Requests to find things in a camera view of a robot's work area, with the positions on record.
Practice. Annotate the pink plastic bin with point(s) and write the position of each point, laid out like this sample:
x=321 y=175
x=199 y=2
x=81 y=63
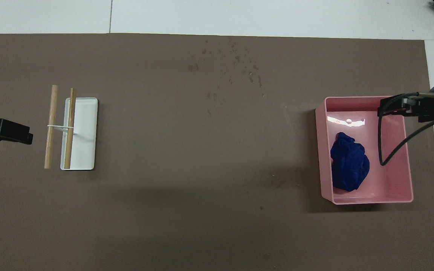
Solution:
x=390 y=180

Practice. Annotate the blue towel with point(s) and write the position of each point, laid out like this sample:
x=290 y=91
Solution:
x=349 y=165

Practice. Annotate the white rubber band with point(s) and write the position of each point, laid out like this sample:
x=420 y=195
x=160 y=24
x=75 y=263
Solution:
x=60 y=127

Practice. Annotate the wooden dowel stick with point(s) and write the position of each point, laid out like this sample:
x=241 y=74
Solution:
x=68 y=150
x=51 y=150

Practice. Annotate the brown table mat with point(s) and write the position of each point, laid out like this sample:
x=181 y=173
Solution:
x=202 y=169

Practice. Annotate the white rectangular tray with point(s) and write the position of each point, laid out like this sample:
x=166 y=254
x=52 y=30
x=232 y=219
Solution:
x=85 y=143

